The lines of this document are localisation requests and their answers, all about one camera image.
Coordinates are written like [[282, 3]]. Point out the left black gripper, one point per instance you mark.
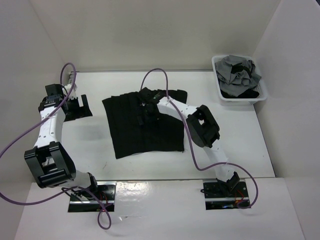
[[81, 111]]

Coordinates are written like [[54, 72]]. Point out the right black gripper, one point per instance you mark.
[[142, 107]]

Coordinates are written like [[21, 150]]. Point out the black skirt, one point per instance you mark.
[[166, 134]]

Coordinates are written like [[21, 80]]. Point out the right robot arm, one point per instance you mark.
[[201, 128]]

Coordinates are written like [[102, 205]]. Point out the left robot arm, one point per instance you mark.
[[82, 181]]

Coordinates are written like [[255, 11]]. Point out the black garment in basket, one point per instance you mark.
[[250, 94]]

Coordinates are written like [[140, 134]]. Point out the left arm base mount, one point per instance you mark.
[[81, 202]]

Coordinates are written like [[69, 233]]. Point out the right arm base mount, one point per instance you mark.
[[215, 199]]

